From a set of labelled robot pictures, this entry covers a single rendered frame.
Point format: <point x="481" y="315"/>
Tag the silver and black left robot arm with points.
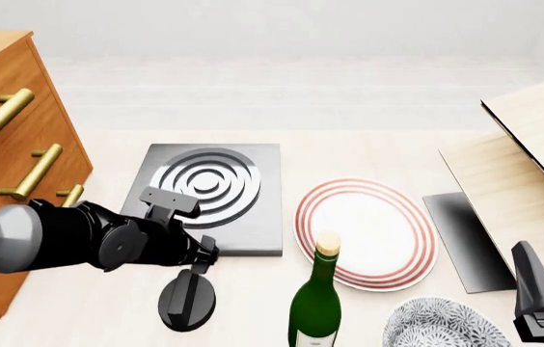
<point x="16" y="235"/>

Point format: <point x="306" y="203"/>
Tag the green wine bottle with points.
<point x="314" y="307"/>

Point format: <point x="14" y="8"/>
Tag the flat black stove plate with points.
<point x="252" y="224"/>

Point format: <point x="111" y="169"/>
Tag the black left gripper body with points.
<point x="208" y="249"/>

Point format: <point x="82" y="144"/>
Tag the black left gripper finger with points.
<point x="200" y="269"/>

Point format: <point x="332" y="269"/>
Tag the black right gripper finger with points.
<point x="535" y="282"/>

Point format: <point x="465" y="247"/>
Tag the pale wood box with black panel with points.
<point x="503" y="188"/>

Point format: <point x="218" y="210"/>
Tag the white plate with red rings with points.
<point x="373" y="231"/>

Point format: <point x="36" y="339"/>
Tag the round black stove knob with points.
<point x="187" y="303"/>

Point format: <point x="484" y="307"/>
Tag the grey patterned bowl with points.
<point x="441" y="325"/>

